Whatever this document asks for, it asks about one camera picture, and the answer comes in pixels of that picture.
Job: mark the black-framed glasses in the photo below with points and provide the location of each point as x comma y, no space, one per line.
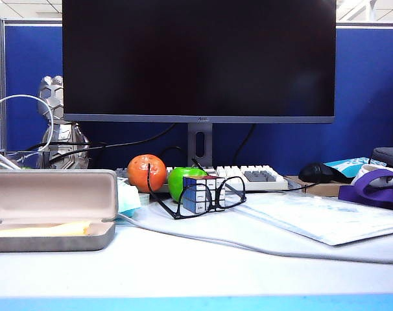
162,203

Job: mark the brown mouse pad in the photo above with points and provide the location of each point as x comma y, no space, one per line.
326,189

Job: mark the dark grey cushion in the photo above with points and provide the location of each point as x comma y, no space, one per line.
391,155

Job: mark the clear glass cup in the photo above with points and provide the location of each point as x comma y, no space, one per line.
24,157

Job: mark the white and grey keyboard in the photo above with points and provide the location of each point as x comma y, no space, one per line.
264,184

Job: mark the silver partition post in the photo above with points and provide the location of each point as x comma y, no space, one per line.
2,64

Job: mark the light blue mask pack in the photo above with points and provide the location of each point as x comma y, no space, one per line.
128,202

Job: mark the teal snack packet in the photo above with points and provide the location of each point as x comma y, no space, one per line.
349,165

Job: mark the Rubik's cube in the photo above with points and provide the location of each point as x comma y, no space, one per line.
196,177

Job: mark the grey glasses case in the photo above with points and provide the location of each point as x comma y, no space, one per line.
54,194

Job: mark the black computer mouse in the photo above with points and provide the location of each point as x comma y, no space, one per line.
313,173

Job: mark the black computer monitor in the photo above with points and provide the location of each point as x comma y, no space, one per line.
199,58

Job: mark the orange fruit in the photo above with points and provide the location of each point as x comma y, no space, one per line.
138,175

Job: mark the grey monitor stand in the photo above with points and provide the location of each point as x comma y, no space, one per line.
191,145

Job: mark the clear plastic document bag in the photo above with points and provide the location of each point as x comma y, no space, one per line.
313,217

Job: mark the silver angular figurine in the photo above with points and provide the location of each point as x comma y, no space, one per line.
58,136

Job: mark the white bag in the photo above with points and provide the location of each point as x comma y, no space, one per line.
368,169

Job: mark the yellow cleaning cloth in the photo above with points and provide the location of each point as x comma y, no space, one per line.
63,228

